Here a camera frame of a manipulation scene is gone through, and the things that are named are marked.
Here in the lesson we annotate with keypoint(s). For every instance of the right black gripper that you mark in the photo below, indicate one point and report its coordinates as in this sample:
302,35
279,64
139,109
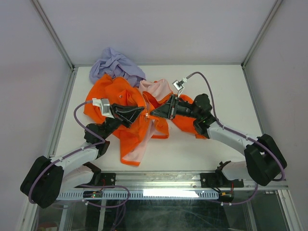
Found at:
165,110

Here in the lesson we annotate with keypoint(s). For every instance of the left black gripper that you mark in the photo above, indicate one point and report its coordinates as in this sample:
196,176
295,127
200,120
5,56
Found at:
125,115

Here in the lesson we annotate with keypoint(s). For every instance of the orange jacket with pink lining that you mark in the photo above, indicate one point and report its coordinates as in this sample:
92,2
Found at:
150,95

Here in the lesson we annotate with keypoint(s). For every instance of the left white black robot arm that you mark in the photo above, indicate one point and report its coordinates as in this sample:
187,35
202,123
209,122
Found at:
49,177

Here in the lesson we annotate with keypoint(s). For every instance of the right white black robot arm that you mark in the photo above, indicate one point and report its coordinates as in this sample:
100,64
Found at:
263,162

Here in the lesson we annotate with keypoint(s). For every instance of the crumpled lavender garment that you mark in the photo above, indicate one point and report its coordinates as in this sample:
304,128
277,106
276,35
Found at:
115,65

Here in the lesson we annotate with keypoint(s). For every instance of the small electronics board with leds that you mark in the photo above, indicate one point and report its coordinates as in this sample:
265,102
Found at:
93,194

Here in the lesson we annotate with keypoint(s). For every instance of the black connector with yellow plug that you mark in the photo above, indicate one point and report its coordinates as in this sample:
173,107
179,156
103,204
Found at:
226,197

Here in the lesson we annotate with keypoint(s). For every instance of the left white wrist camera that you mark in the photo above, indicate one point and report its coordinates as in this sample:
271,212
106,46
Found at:
104,106

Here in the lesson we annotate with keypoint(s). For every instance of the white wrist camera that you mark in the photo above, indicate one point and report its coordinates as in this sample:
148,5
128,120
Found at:
104,106
179,85

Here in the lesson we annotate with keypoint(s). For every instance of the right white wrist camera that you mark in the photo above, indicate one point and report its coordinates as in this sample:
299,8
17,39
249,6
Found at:
179,85

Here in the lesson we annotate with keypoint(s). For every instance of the aluminium mounting rail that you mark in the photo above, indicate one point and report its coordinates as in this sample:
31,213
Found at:
168,179

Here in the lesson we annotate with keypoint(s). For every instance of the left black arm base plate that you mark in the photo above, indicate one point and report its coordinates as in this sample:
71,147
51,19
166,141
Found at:
101,179

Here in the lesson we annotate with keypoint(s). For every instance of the white slotted cable duct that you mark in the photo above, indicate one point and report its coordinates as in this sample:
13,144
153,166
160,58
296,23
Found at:
146,194

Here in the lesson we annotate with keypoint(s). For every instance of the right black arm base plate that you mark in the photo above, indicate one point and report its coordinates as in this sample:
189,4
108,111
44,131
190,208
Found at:
218,180

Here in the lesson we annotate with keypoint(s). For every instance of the left aluminium frame post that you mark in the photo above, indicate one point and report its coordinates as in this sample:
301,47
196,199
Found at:
49,27

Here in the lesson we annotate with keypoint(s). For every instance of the aluminium frame post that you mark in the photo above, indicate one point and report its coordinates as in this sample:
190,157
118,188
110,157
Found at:
261,33
49,27

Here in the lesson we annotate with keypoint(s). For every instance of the right aluminium frame post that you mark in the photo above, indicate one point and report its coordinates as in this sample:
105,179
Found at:
261,33

